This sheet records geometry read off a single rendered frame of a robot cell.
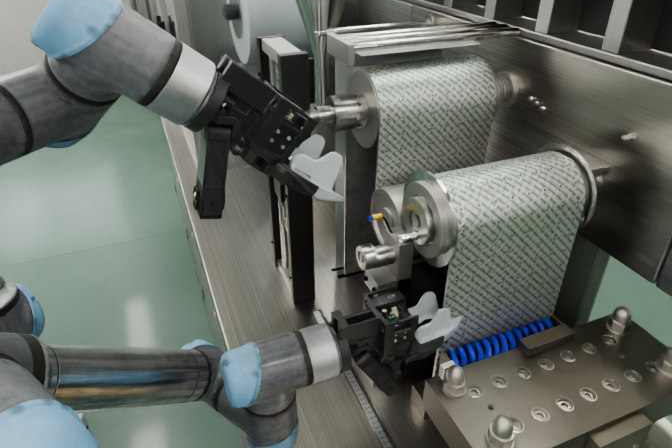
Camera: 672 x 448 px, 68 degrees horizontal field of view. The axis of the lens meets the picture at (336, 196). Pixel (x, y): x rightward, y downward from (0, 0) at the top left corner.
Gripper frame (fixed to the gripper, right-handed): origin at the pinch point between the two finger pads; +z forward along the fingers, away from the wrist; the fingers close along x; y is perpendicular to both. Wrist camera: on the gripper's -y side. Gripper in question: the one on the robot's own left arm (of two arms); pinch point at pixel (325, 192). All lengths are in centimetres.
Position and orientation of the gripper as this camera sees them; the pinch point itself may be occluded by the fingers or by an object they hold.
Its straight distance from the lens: 64.2
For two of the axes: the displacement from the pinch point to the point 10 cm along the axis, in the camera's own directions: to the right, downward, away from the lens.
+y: 5.9, -7.9, -1.7
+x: -3.8, -4.6, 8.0
